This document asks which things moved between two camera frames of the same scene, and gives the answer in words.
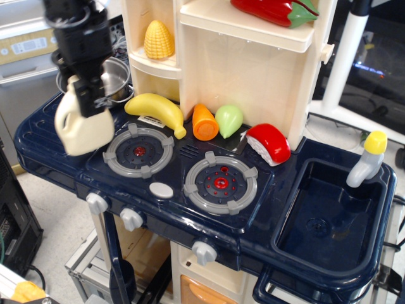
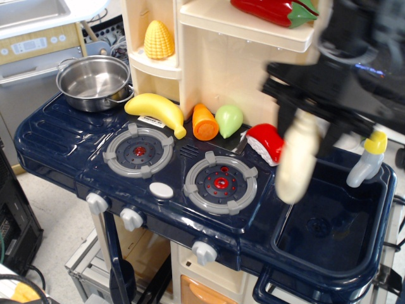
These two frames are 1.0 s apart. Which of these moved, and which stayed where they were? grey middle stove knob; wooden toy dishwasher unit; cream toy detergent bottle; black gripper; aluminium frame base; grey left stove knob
Moved: cream toy detergent bottle; black gripper
Stayed: wooden toy dishwasher unit; aluminium frame base; grey left stove knob; grey middle stove knob
